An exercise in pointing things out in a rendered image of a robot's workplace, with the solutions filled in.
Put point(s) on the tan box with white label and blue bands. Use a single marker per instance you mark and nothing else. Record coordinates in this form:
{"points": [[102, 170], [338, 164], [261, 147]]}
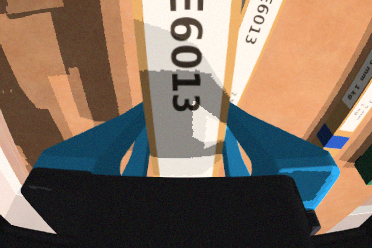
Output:
{"points": [[257, 22]]}

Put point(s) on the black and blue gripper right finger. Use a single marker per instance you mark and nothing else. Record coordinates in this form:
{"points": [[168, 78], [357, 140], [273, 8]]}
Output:
{"points": [[273, 151]]}

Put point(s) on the dark green rectangular block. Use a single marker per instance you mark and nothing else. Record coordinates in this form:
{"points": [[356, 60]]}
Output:
{"points": [[364, 166]]}

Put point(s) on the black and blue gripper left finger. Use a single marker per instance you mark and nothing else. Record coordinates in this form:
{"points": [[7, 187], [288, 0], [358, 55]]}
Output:
{"points": [[101, 149]]}

